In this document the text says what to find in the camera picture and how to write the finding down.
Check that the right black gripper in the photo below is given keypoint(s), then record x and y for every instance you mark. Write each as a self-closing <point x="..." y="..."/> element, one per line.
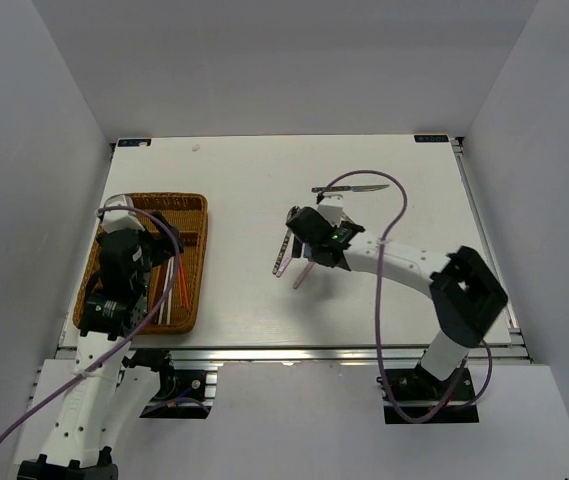
<point x="298" y="248"/>

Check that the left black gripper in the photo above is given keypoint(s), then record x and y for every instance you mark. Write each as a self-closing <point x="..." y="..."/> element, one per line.
<point x="164" y="246"/>

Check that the orange chopstick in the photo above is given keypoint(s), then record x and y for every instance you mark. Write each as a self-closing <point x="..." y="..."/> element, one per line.
<point x="185" y="290"/>
<point x="181" y="285"/>

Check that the pink handled fork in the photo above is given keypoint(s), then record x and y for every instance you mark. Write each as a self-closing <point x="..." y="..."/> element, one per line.
<point x="303" y="275"/>

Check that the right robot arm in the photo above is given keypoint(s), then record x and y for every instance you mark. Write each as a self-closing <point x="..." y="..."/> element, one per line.
<point x="466" y="295"/>

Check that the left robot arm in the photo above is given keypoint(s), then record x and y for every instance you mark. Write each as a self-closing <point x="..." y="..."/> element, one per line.
<point x="112" y="386"/>

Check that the brown wicker cutlery tray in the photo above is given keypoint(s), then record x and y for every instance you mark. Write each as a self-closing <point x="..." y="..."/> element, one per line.
<point x="189" y="213"/>

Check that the left blue table label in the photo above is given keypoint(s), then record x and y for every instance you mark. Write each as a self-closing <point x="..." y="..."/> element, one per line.
<point x="133" y="142"/>

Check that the blue table label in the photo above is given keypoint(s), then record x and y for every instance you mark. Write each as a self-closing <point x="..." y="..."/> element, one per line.
<point x="431" y="138"/>
<point x="133" y="142"/>

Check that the right blue table label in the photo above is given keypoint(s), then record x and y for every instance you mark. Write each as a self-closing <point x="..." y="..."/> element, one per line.
<point x="431" y="138"/>

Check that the pink handled spoon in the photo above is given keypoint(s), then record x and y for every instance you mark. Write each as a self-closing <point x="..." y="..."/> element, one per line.
<point x="284" y="267"/>

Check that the dark handled spoon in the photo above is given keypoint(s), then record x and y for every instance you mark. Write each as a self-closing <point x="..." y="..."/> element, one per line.
<point x="285" y="242"/>

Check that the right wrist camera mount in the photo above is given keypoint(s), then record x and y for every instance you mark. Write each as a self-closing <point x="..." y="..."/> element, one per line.
<point x="331" y="207"/>

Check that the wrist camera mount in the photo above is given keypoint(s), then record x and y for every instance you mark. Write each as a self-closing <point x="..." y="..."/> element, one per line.
<point x="117" y="220"/>
<point x="331" y="207"/>

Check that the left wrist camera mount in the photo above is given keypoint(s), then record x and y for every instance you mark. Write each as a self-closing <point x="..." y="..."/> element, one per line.
<point x="117" y="220"/>

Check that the dark handled table knife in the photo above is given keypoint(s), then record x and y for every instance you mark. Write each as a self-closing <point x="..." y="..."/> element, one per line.
<point x="349" y="188"/>

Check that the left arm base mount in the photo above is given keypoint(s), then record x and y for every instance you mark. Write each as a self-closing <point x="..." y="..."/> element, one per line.
<point x="181" y="393"/>

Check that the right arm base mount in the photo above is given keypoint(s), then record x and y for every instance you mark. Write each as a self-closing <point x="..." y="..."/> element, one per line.
<point x="417" y="397"/>

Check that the aluminium table rail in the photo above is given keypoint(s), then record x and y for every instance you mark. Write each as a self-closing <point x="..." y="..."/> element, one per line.
<point x="484" y="231"/>

